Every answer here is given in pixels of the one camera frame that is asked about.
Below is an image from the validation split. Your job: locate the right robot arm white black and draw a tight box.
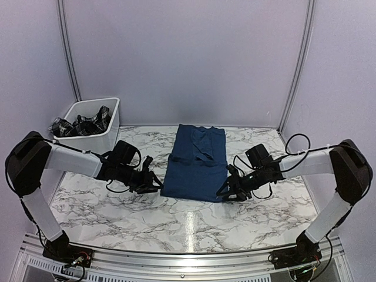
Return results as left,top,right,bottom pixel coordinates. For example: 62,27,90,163
216,139,373,263

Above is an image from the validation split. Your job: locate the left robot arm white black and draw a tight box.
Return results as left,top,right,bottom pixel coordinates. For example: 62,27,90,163
5,131,163,261

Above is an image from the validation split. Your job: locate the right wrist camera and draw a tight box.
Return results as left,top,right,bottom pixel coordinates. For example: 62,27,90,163
226,164,240,177

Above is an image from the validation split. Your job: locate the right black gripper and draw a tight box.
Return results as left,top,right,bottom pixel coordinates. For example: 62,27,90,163
217,167,268,201

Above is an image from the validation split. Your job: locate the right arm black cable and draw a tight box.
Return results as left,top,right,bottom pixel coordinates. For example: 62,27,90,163
233,133,312,200

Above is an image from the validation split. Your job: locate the blue t-shirt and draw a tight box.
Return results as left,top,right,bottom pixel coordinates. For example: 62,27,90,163
160,124,227,203

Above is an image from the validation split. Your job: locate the white plastic laundry bin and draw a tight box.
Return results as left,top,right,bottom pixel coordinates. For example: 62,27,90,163
53,98,120,154

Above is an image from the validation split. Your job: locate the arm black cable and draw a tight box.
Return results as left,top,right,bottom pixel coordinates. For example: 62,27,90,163
105,146,142,194
233,133,312,200

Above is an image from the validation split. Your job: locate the plaid black white garment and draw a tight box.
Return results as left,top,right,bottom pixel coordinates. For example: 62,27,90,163
48,106,112,137

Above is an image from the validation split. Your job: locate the right aluminium corner post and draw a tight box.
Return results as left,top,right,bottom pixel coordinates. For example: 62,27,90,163
277,0,317,133

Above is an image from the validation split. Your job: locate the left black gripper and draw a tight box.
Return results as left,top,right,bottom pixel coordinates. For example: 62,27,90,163
116,163,164,194

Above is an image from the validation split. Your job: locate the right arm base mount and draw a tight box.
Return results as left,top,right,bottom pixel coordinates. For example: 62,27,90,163
268,247,322,269

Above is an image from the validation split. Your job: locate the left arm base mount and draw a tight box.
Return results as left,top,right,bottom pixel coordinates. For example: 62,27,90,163
42,245,93,267

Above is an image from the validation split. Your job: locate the aluminium front rail frame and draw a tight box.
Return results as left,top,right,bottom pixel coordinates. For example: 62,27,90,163
9,233,354,281

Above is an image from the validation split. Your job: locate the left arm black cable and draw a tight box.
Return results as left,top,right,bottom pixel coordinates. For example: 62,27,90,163
105,146,142,194

